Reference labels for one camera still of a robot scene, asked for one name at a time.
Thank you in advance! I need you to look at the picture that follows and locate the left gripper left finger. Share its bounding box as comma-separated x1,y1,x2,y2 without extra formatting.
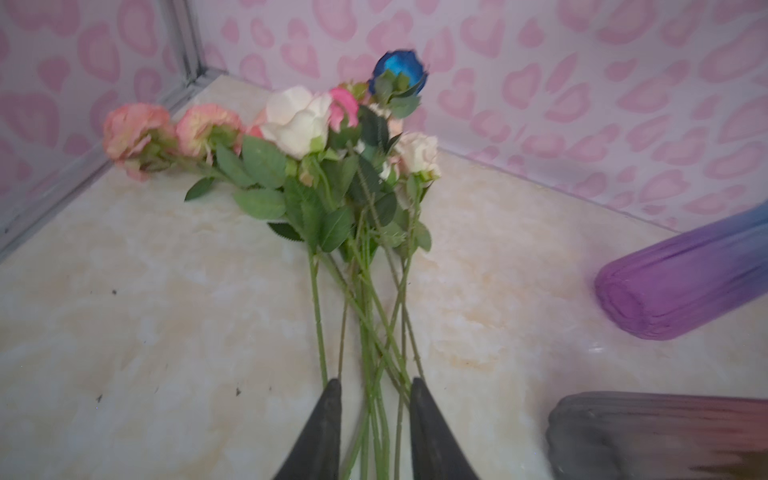
273,378,342,480

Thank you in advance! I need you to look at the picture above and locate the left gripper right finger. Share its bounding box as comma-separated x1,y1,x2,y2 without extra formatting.
410,377,479,480

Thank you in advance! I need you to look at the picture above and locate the red grey glass vase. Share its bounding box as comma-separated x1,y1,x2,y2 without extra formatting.
546,391,767,479

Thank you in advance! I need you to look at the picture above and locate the purple glass vase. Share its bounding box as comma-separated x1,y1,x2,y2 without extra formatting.
594,203,767,341

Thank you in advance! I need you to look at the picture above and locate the small cream rose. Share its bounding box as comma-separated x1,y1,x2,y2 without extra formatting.
395,132,441,181

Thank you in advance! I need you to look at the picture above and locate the cream white rose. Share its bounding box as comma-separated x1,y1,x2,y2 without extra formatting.
259,86,332,159

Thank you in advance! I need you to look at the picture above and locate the small magenta rose bud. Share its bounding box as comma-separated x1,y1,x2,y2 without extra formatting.
329,87,359,133

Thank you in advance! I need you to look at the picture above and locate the pink rose far left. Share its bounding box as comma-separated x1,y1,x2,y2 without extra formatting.
102,103,178,180

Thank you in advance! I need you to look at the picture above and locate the dark blue rose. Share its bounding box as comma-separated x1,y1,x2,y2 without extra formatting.
368,49,429,96

